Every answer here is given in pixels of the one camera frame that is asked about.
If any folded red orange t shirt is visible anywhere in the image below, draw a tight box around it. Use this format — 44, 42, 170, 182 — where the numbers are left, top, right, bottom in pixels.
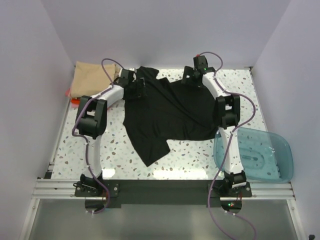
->
70, 98, 80, 106

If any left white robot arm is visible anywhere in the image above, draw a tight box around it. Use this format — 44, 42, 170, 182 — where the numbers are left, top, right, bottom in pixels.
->
71, 69, 147, 196

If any folded beige t shirt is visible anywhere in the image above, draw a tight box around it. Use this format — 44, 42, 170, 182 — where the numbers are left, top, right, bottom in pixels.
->
70, 61, 111, 98

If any folded pink t shirt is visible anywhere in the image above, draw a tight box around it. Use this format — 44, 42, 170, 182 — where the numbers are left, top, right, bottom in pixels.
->
65, 88, 77, 108

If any blue transparent plastic bin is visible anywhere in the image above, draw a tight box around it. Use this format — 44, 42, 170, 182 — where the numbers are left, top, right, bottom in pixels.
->
213, 127, 294, 184

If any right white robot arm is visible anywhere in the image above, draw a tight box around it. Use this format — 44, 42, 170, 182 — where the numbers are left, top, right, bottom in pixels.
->
182, 53, 247, 197

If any black t shirt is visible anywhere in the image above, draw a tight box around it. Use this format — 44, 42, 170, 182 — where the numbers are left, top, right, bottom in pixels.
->
123, 66, 218, 167

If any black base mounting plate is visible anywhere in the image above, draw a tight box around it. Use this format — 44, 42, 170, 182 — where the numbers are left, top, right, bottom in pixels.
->
73, 179, 253, 210

